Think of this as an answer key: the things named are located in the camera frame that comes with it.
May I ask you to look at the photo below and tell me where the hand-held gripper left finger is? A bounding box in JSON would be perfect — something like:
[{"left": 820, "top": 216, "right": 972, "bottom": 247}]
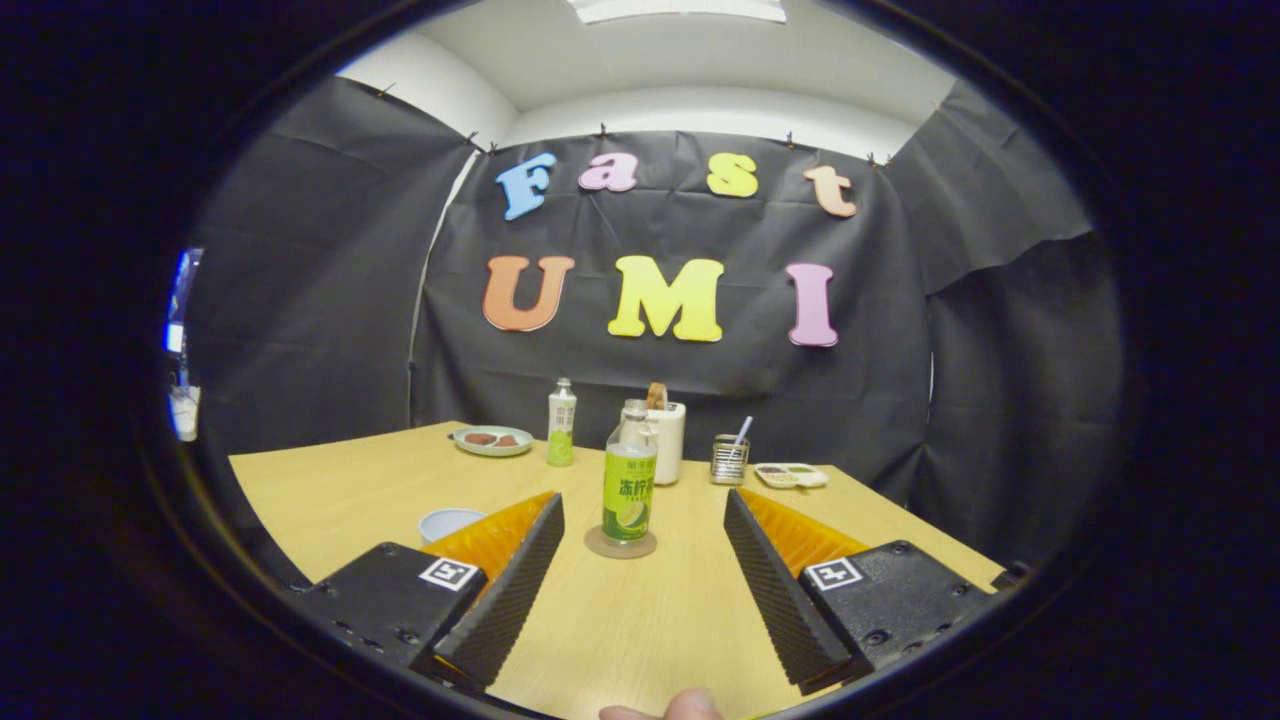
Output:
[{"left": 295, "top": 490, "right": 566, "bottom": 693}]

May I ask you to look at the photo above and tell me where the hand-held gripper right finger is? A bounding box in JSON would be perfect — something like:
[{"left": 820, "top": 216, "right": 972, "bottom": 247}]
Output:
[{"left": 722, "top": 487, "right": 1006, "bottom": 698}]

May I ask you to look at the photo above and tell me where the white cup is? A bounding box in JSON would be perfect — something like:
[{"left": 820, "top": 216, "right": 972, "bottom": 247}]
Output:
[{"left": 418, "top": 508, "right": 488, "bottom": 547}]

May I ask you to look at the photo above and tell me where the round brown coaster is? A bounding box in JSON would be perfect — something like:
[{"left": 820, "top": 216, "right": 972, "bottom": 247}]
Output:
[{"left": 584, "top": 525, "right": 658, "bottom": 560}]

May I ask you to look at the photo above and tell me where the green label juice bottle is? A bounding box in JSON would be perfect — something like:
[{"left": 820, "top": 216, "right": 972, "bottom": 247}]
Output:
[{"left": 602, "top": 400, "right": 660, "bottom": 544}]

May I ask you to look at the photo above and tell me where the small white green bottle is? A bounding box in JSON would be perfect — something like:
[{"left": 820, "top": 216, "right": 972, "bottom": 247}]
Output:
[{"left": 546, "top": 377, "right": 578, "bottom": 468}]

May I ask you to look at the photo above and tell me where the wooden table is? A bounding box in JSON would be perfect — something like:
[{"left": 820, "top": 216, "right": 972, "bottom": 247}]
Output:
[{"left": 228, "top": 420, "right": 1006, "bottom": 720}]

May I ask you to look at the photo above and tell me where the white divided dish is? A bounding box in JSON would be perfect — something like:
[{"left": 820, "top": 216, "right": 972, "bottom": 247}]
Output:
[{"left": 753, "top": 462, "right": 830, "bottom": 490}]

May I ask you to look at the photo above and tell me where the pale green plate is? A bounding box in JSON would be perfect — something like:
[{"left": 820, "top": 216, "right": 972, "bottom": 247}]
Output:
[{"left": 452, "top": 425, "right": 535, "bottom": 458}]

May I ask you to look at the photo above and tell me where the white toaster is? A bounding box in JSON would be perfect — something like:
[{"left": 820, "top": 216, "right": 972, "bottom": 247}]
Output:
[{"left": 645, "top": 400, "right": 687, "bottom": 487}]

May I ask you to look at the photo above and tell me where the black backdrop cloth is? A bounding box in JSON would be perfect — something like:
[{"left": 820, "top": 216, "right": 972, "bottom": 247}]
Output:
[{"left": 185, "top": 75, "right": 1126, "bottom": 571}]

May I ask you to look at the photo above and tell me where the white object beside monitor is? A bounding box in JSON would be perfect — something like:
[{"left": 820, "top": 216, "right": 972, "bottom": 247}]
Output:
[{"left": 168, "top": 385, "right": 201, "bottom": 443}]

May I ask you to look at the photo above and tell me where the computer monitor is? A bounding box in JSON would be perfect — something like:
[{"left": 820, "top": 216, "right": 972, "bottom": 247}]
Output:
[{"left": 165, "top": 248, "right": 201, "bottom": 356}]

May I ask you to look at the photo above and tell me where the ceiling light panel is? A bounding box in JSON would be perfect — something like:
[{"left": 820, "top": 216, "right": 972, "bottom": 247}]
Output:
[{"left": 567, "top": 0, "right": 788, "bottom": 25}]

